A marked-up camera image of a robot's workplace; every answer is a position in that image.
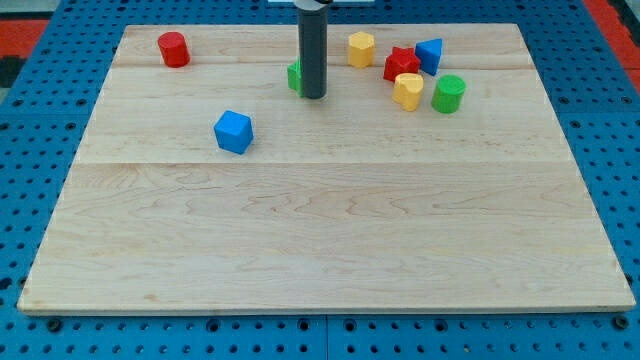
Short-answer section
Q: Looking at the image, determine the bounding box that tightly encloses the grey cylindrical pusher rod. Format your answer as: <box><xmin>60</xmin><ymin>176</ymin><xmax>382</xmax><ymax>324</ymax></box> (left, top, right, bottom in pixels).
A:
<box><xmin>297</xmin><ymin>0</ymin><xmax>328</xmax><ymax>99</ymax></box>

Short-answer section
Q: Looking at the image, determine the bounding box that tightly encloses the red star block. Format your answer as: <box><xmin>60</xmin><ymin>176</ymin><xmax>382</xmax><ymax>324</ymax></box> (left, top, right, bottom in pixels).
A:
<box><xmin>383</xmin><ymin>46</ymin><xmax>421</xmax><ymax>82</ymax></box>

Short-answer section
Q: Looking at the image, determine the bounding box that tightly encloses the yellow heart block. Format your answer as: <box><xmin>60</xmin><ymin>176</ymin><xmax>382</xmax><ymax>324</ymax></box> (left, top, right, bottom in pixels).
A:
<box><xmin>392</xmin><ymin>73</ymin><xmax>424</xmax><ymax>112</ymax></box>

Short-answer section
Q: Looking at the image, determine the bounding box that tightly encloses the yellow hexagon block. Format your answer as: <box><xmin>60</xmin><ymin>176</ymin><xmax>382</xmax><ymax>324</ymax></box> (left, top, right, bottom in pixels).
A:
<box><xmin>348</xmin><ymin>31</ymin><xmax>375</xmax><ymax>68</ymax></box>

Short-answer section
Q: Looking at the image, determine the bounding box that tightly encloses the green block behind rod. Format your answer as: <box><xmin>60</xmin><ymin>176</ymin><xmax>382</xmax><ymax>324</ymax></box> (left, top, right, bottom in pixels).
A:
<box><xmin>287</xmin><ymin>58</ymin><xmax>304</xmax><ymax>97</ymax></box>

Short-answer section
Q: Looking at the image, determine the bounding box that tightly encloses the blue triangle block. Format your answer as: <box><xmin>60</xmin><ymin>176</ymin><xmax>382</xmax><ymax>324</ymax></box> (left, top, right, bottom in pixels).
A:
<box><xmin>415</xmin><ymin>38</ymin><xmax>443</xmax><ymax>76</ymax></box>

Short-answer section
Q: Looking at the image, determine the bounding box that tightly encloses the blue cube block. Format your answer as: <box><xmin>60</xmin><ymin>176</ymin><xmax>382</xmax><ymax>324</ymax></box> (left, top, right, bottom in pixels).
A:
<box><xmin>213</xmin><ymin>110</ymin><xmax>253</xmax><ymax>154</ymax></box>

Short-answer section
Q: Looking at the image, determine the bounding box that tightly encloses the red cylinder block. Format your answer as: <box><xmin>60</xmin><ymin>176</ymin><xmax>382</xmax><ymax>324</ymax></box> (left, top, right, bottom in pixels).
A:
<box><xmin>157</xmin><ymin>31</ymin><xmax>191</xmax><ymax>68</ymax></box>

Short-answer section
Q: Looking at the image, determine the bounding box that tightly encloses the green cylinder block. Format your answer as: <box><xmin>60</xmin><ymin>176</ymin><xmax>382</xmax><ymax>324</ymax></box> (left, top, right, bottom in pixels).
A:
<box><xmin>431</xmin><ymin>75</ymin><xmax>466</xmax><ymax>114</ymax></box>

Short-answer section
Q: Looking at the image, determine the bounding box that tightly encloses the light wooden board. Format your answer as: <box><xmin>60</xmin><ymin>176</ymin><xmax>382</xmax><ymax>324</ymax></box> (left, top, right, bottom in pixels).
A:
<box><xmin>18</xmin><ymin>24</ymin><xmax>636</xmax><ymax>316</ymax></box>

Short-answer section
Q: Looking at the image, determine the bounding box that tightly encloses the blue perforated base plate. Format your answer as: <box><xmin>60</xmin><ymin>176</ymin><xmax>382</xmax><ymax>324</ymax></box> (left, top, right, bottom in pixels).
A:
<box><xmin>1</xmin><ymin>1</ymin><xmax>639</xmax><ymax>359</ymax></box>

